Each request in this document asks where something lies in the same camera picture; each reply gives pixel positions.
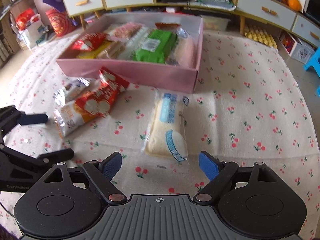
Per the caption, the cherry print white cloth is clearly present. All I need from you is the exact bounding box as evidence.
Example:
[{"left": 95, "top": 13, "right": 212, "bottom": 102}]
[{"left": 4, "top": 33, "right": 319, "bottom": 239}]

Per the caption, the pink cardboard box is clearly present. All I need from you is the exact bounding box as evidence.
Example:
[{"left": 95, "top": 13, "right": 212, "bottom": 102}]
[{"left": 56, "top": 12, "right": 203, "bottom": 94}]

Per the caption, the clear plastic storage bin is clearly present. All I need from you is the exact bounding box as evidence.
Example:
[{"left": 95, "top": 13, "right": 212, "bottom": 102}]
[{"left": 201, "top": 15, "right": 231, "bottom": 31}]

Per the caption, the wooden tv cabinet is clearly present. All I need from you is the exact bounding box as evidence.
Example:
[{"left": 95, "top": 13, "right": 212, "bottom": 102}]
[{"left": 63, "top": 0, "right": 319, "bottom": 47}]

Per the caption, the orange fruit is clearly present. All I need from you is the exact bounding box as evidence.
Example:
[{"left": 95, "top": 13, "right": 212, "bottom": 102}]
[{"left": 288, "top": 0, "right": 302, "bottom": 11}]

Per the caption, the silver truffle chocolate packet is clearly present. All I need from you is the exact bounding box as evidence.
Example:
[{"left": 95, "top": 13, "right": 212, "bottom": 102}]
[{"left": 54, "top": 77, "right": 92, "bottom": 106}]

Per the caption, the white shopping bag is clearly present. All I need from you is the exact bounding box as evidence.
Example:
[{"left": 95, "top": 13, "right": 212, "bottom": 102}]
[{"left": 19, "top": 20, "right": 45, "bottom": 50}]

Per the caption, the orange white biscuit packet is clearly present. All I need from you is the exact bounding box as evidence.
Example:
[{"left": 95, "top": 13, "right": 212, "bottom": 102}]
[{"left": 53, "top": 100, "right": 97, "bottom": 138}]

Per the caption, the large red popcorn snack bag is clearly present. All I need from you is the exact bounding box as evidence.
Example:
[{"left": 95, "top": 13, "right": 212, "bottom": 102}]
[{"left": 75, "top": 67, "right": 130, "bottom": 116}]

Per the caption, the red round drum container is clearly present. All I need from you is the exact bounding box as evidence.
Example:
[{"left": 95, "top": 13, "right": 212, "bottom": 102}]
[{"left": 46, "top": 8, "right": 75, "bottom": 37}]

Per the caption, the clear wafer biscuit packet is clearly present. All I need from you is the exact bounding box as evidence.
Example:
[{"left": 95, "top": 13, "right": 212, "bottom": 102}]
[{"left": 97, "top": 41, "right": 125, "bottom": 59}]

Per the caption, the green snack package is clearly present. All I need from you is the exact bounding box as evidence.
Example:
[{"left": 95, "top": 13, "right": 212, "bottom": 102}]
[{"left": 131, "top": 29, "right": 177, "bottom": 64}]

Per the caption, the yellow egg tray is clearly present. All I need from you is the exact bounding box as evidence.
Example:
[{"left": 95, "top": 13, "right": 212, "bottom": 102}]
[{"left": 244, "top": 24, "right": 278, "bottom": 49}]

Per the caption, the pale pink snack package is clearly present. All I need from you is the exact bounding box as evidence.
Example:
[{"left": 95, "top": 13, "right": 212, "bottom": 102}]
[{"left": 167, "top": 37, "right": 196, "bottom": 68}]

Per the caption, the red white barcode snack packet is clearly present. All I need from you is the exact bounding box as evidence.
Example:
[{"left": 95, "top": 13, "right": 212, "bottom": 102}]
[{"left": 155, "top": 22, "right": 181, "bottom": 31}]

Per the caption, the red gift bag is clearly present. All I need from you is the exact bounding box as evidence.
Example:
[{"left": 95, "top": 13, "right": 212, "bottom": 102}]
[{"left": 15, "top": 8, "right": 35, "bottom": 31}]

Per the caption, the white blue bread package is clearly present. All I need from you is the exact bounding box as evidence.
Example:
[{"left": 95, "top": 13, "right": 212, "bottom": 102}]
[{"left": 142, "top": 90, "right": 189, "bottom": 163}]

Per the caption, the small red snack packet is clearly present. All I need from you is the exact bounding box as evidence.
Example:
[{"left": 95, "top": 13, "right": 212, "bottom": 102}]
[{"left": 71, "top": 33, "right": 107, "bottom": 51}]

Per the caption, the pink wafer snack packet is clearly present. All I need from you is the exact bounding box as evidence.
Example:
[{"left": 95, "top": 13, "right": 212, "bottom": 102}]
[{"left": 110, "top": 22, "right": 143, "bottom": 40}]

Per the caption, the blue plastic stool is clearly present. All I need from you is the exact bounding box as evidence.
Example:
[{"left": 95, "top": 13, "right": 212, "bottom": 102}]
[{"left": 303, "top": 54, "right": 320, "bottom": 98}]

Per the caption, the yellow snack packet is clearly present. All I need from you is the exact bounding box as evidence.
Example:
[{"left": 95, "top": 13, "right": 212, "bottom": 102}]
[{"left": 76, "top": 48, "right": 103, "bottom": 59}]

